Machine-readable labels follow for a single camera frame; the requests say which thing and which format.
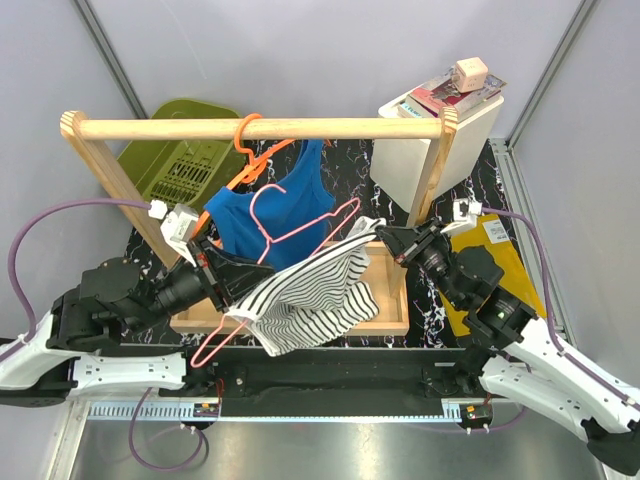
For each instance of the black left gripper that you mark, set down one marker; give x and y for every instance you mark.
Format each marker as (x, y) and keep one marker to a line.
(224, 278)

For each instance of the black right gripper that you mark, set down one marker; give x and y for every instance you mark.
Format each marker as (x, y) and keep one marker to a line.
(402, 241)

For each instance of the pink wire hanger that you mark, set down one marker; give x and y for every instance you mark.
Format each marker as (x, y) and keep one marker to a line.
(196, 361)

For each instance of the striped white tank top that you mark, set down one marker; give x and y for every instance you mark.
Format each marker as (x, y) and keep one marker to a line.
(316, 300)

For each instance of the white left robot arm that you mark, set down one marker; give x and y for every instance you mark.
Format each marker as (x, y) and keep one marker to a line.
(72, 350)

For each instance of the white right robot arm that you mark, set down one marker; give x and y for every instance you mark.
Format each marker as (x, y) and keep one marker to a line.
(518, 354)

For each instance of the blue tank top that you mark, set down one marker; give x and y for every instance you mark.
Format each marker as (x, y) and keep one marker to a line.
(290, 251)

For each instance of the orange plastic hanger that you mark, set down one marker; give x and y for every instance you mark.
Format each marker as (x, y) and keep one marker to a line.
(245, 170)

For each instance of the yellow padded envelope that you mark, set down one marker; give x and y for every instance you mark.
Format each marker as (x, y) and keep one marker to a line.
(500, 260)

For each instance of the green plastic basket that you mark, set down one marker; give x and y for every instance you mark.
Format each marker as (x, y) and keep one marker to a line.
(189, 172)

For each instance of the stack of books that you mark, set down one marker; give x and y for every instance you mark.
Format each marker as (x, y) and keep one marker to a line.
(429, 98)

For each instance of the beige cube power socket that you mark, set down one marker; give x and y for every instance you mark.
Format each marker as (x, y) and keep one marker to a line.
(469, 74)

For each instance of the wooden clothes rack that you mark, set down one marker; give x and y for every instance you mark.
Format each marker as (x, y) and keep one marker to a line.
(384, 277)

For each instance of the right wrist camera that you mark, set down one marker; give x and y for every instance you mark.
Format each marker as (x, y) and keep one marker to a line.
(465, 216)

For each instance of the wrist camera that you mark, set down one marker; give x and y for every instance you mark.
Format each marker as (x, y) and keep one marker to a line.
(177, 229)
(465, 216)

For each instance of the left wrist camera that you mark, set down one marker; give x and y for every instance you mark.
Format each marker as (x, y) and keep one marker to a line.
(177, 229)

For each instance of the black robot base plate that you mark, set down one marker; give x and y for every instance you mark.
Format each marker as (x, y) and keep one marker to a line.
(329, 383)

